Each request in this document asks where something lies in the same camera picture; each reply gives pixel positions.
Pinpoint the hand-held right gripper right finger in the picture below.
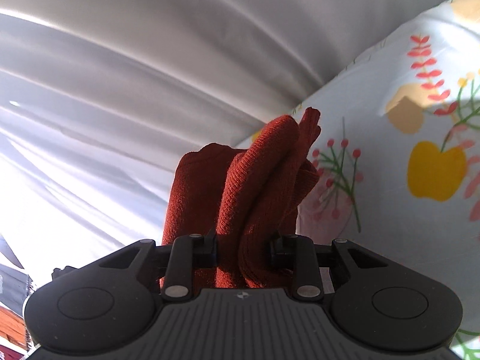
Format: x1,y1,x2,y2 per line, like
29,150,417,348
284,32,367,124
268,232,383,302

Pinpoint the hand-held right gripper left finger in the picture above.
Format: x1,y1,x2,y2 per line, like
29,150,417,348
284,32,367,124
99,230,219,301

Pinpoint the red knit sweater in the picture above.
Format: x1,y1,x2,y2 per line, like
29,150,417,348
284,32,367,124
160,107,322,290

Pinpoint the floral printed bedsheet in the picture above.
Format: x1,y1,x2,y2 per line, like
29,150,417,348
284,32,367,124
234,0,480,360

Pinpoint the white curtain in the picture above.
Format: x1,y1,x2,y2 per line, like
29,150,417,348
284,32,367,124
0,0,474,271

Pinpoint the dark grey object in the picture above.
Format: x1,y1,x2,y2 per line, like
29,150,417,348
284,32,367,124
0,263,35,305

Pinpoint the orange striped object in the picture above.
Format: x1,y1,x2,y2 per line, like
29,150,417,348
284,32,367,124
0,305,30,350

